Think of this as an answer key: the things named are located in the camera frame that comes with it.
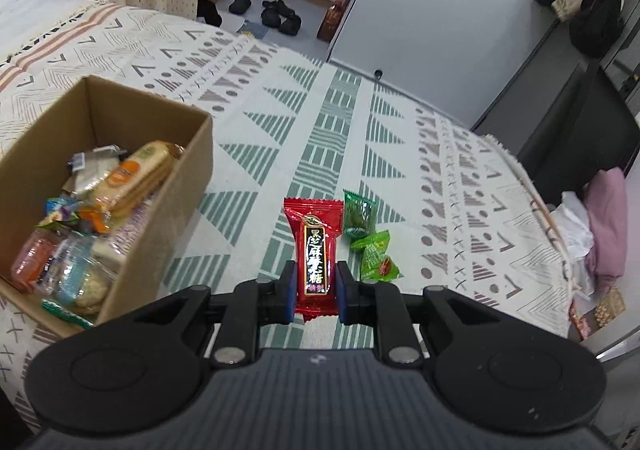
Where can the printed triangle pattern blanket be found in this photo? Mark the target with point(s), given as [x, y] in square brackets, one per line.
[300, 130]

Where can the long white cake packet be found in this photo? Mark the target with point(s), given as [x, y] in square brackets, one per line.
[125, 242]

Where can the green cookie packet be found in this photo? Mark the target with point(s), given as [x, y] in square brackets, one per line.
[85, 285]

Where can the brown cardboard box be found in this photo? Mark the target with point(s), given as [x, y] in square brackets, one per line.
[160, 210]

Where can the pink cloth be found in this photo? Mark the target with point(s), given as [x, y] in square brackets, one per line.
[607, 225]

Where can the black slipper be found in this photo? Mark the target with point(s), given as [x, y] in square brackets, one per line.
[271, 19]
[274, 5]
[291, 24]
[240, 5]

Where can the red gold packet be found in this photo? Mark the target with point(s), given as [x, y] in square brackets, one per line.
[607, 311]

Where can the clear white sandwich cake packet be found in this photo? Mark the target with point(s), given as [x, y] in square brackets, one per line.
[95, 170]

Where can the blue snack packet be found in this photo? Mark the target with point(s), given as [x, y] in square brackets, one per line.
[60, 208]

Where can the orange clear snack packet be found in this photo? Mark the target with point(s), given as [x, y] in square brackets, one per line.
[32, 255]

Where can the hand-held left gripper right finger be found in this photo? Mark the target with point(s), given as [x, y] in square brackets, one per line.
[341, 295]

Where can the blue paper sheet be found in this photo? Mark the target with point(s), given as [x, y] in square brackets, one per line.
[252, 28]

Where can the green candy packet red mark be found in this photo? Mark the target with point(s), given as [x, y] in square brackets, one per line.
[377, 262]

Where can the orange rice cracker packet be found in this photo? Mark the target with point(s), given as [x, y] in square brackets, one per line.
[135, 175]

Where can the plain green candy packet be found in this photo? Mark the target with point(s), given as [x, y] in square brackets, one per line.
[360, 215]

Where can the white crumpled cloth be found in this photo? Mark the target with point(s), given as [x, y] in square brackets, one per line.
[574, 225]

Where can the black bag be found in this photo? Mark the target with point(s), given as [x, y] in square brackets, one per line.
[209, 12]

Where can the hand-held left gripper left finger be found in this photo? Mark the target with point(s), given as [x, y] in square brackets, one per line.
[289, 295]

